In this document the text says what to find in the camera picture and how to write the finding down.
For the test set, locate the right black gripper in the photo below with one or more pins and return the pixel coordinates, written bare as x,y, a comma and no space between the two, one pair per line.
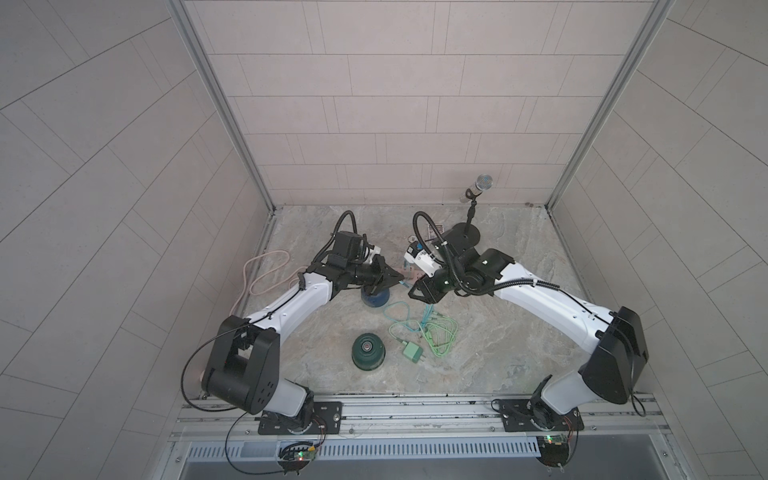
428,290

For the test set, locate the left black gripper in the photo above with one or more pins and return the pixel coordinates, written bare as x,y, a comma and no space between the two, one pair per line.
381,279

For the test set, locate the blue cordless meat grinder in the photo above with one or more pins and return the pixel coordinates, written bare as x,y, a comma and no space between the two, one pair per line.
377,300

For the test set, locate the green USB charger adapter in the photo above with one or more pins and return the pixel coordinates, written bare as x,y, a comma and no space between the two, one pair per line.
412,351

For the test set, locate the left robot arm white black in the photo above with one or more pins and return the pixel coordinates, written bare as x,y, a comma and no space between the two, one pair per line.
243,367

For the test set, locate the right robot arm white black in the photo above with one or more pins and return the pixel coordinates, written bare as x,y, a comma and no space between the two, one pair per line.
614,340

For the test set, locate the black microphone stand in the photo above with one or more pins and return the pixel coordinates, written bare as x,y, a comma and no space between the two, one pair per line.
465,232

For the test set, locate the silver microphone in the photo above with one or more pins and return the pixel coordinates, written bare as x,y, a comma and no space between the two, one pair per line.
481,184

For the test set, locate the right controller board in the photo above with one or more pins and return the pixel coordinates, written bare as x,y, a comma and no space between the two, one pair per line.
554,450

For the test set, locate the left controller board green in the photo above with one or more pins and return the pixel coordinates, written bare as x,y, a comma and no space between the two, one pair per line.
303,451

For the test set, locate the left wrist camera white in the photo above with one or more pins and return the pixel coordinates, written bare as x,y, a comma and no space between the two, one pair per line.
370,251

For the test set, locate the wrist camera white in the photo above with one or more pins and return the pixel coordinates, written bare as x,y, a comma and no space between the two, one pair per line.
417,256
370,251

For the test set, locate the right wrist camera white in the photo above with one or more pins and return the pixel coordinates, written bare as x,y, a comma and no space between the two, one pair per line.
417,256

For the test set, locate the green cordless meat grinder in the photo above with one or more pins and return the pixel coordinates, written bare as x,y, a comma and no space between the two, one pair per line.
368,352

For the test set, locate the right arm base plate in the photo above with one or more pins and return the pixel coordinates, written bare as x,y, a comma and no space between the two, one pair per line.
524,415

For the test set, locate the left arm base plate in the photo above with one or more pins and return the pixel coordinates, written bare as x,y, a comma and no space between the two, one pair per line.
313,419

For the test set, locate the aluminium rail frame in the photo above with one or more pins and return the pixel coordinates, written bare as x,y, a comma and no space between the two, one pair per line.
368,416

